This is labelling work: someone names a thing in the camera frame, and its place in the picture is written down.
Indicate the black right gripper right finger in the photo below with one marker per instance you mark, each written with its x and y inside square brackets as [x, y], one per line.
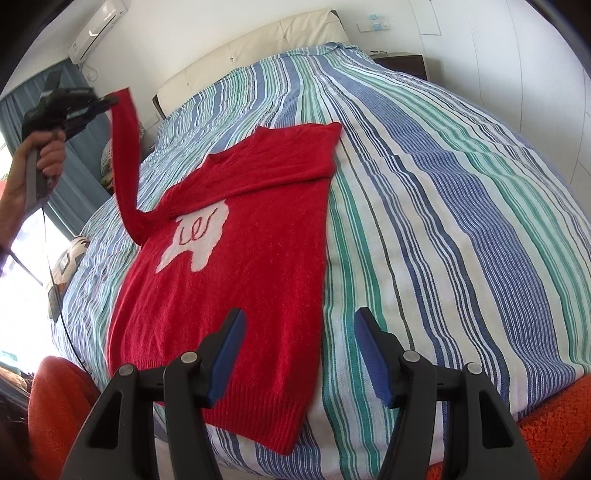
[483, 440]

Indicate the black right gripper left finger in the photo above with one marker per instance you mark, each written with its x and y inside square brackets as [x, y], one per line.
[105, 103]

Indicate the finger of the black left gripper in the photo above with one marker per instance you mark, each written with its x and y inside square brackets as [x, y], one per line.
[117, 440]

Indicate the red knit sweater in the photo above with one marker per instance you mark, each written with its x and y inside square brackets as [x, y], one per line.
[245, 230]

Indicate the person's left hand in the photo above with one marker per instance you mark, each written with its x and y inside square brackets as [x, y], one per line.
[47, 148]

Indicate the grey patterned cloth pile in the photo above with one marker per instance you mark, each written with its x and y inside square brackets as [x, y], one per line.
[106, 168]

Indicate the teal window curtain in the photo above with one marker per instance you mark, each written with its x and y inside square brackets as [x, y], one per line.
[76, 192]

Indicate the patterned cushion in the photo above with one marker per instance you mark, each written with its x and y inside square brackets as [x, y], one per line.
[68, 262]

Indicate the striped blue green bedspread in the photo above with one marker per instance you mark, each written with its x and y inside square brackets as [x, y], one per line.
[463, 241]

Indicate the cream padded headboard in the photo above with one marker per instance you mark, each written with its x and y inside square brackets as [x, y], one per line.
[308, 29]

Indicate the dark wooden nightstand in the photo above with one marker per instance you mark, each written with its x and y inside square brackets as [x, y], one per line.
[412, 64]

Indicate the white wall air conditioner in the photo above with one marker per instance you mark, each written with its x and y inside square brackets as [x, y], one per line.
[95, 29]

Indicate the white wall socket panel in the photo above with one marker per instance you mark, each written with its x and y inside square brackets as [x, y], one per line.
[373, 24]

